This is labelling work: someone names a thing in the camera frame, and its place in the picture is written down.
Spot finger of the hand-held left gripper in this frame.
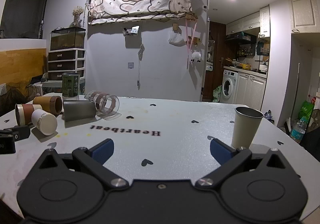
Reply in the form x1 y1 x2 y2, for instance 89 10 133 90
12 125 31 142

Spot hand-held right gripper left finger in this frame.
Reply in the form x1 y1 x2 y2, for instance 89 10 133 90
37 139 130 191

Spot green tin can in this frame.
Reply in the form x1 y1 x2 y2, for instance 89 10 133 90
61 72 81 97

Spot dried flower bouquet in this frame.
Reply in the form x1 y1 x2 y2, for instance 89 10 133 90
69 5 84 27

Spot white kitchen wall cabinets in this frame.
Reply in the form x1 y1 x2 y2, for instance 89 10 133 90
226 12 261 36

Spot green plastic bag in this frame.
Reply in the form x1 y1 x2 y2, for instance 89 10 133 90
213 85 223 103

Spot narrow white wall cabinet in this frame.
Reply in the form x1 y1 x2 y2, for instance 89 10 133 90
259 5 271 38

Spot grey metal cup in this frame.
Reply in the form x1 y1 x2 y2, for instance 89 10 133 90
62 99 97 122

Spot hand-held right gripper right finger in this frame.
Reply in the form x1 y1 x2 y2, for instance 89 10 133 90
195 139 292 190

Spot green shopping bag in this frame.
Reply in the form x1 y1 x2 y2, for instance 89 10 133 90
297 100 315 125

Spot white heart print tablecloth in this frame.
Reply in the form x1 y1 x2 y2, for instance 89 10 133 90
0 92 320 224

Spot white kitchen base cabinet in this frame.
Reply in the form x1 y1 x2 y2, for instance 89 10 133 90
235 70 267 112

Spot white hanging bag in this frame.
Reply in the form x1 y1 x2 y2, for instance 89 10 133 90
168 30 185 45

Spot clear striped glass cup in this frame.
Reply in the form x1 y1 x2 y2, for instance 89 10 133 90
84 90 120 116

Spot white washing machine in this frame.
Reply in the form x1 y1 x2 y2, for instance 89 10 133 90
219 69 239 104

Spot clear water bottle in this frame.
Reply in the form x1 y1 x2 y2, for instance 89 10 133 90
290 118 307 144

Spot mop handle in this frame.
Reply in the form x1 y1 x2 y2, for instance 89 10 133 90
289 63 301 125

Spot brown bamboo cup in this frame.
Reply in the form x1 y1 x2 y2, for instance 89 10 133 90
32 95 63 116

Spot glass fish tank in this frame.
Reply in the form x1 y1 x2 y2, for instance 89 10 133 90
50 27 87 51

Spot white paper cup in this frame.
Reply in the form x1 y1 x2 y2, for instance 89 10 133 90
31 109 58 136

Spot white plush toy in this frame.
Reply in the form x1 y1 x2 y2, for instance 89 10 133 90
190 51 203 63

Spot black range hood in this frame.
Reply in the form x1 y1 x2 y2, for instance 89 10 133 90
226 32 257 43

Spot beige metal cup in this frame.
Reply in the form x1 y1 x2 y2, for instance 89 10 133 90
231 106 264 149

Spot wooden wall panel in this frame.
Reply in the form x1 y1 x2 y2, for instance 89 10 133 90
0 48 48 88

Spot dark wooden door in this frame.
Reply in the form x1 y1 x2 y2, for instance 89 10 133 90
202 21 227 102

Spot brown and white cup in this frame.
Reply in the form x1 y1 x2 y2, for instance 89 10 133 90
14 103 43 127

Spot white drawer unit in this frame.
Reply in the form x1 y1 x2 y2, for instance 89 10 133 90
47 49 86 82

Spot large white wall cabinet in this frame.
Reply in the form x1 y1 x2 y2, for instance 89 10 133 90
287 0 320 34

